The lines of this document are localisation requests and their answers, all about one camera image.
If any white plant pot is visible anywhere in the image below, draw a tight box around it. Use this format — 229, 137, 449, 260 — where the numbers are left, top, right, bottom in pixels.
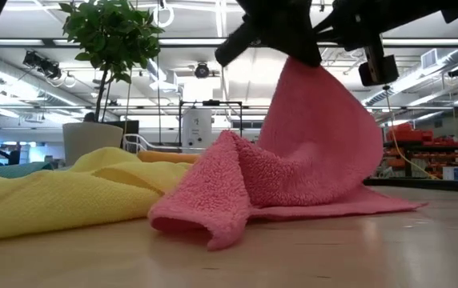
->
62, 122, 125, 167

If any white ceiling vent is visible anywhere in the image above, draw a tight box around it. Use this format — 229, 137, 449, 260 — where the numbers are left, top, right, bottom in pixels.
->
420, 48, 439, 70

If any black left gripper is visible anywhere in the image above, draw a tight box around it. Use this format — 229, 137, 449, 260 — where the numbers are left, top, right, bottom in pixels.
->
215, 0, 323, 68

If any pink microfiber towel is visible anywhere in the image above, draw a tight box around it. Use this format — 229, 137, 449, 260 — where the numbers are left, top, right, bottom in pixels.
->
147, 55, 428, 252

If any blue microfiber towel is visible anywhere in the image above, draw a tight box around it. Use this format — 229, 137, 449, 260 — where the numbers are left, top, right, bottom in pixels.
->
0, 161, 54, 179

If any black overhead frame bar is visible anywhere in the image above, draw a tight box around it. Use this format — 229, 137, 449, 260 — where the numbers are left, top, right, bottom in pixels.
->
0, 37, 458, 49

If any shelf with red bins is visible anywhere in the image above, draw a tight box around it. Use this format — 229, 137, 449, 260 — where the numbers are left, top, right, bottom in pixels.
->
380, 122, 458, 180

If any black ceiling camera cluster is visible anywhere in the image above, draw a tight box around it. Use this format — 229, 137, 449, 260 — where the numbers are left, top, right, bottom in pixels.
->
22, 50, 62, 80

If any white cable ring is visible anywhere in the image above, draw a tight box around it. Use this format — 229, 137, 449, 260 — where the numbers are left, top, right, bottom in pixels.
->
152, 3, 176, 29

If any yellow hanging cable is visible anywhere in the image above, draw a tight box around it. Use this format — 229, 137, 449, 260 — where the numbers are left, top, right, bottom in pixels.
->
384, 84, 440, 180

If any round black ceiling fixture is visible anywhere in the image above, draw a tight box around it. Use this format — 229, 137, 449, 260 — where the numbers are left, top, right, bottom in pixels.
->
194, 62, 211, 80

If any black aluminium table frame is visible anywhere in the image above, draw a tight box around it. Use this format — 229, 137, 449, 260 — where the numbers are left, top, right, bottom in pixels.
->
363, 178, 458, 194

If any yellow microfiber towel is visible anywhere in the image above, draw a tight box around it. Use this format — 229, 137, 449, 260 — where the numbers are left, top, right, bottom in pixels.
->
0, 146, 193, 244

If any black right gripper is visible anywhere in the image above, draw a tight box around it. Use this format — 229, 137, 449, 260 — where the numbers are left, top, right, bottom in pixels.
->
312, 0, 458, 52

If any green leafy plant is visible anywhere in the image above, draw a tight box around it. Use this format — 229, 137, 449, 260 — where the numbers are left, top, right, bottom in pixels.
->
58, 0, 165, 123

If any clear plastic bin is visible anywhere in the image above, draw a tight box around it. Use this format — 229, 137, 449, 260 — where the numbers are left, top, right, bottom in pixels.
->
123, 133, 208, 155

